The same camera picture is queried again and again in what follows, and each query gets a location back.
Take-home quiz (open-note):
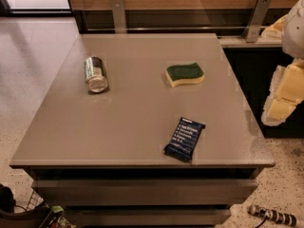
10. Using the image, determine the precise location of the grey drawer cabinet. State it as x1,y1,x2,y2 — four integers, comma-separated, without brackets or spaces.
10,34,275,228

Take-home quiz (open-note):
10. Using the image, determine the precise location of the metal bracket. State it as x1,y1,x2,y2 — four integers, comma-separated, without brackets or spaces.
243,0,272,43
110,0,127,33

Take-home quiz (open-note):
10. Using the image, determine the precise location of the green yellow sponge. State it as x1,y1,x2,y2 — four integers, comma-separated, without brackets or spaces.
165,63,204,87

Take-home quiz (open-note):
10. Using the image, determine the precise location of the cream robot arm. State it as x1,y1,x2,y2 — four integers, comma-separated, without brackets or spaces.
261,0,304,126

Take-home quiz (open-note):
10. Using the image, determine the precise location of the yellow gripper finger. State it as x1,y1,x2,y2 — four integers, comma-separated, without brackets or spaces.
261,15,287,39
261,59,304,126

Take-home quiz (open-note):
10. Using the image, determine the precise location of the black white striped cable plug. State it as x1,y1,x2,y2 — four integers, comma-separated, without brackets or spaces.
248,204,304,228

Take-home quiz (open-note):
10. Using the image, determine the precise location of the left metal bracket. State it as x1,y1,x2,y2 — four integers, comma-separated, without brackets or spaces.
110,0,127,33

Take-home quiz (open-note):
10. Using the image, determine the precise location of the green metal can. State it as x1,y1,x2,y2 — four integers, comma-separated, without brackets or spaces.
84,57,108,93

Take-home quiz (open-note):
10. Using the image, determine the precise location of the dark blue snack packet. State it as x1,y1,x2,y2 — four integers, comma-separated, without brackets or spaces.
164,117,205,162

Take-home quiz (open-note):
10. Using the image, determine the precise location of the right metal bracket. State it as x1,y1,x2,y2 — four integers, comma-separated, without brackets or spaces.
243,0,272,43

